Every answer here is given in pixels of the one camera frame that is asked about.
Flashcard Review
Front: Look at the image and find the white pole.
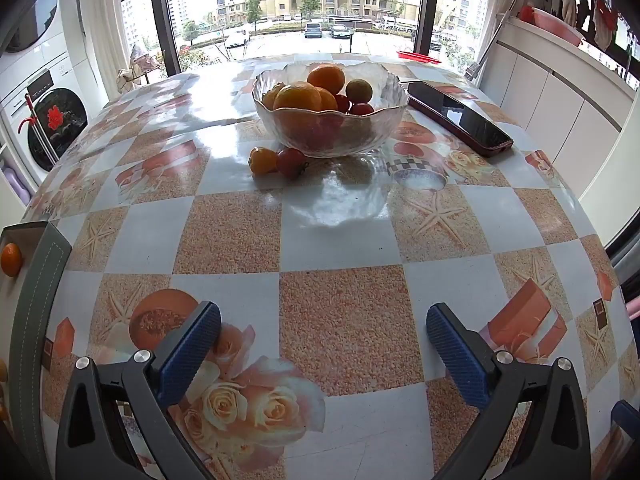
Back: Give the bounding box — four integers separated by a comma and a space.
465, 0, 533, 81

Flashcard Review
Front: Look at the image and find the small mandarin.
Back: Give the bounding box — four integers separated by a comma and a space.
0, 242, 23, 277

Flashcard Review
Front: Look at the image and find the white counter cabinet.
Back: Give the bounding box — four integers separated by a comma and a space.
492, 15, 640, 201

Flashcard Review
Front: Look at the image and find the clear glass bowl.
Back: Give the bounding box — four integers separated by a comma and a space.
251, 61, 412, 158

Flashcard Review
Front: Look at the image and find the gray shallow cardboard box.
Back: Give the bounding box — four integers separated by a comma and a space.
0, 220, 74, 480

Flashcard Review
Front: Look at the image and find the red white hanging garment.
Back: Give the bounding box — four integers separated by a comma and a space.
592, 0, 621, 52

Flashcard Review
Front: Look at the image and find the white curtain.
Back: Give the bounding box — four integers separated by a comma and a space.
475, 0, 531, 81
82, 0, 136, 92

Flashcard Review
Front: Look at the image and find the black smartphone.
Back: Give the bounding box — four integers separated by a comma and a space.
406, 80, 515, 157

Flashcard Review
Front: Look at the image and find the dried flower bouquet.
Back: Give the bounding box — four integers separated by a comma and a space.
117, 42, 166, 93

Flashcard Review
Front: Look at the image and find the white washing machine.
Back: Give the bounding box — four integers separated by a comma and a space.
0, 57, 92, 188

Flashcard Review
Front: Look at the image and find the yellow round fruit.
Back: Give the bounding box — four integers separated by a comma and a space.
261, 85, 286, 110

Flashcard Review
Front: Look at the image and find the green round fruit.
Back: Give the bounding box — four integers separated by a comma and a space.
345, 78, 374, 104

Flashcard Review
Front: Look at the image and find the lavender plastic container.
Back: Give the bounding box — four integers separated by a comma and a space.
0, 157, 33, 206

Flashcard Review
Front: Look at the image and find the red plastic bin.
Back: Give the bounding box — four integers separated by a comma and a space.
397, 49, 443, 64

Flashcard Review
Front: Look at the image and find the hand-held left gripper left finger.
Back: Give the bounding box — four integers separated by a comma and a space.
56, 301, 222, 480

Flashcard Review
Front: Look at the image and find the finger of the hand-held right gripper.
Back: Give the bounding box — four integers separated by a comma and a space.
611, 399, 640, 437

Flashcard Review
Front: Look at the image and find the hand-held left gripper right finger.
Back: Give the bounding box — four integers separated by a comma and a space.
425, 303, 592, 480

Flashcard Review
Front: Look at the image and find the yellow cherry tomato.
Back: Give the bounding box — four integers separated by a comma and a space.
249, 146, 279, 176

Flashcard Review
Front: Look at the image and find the red plastic basin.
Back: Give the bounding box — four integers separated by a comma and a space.
520, 6, 586, 47

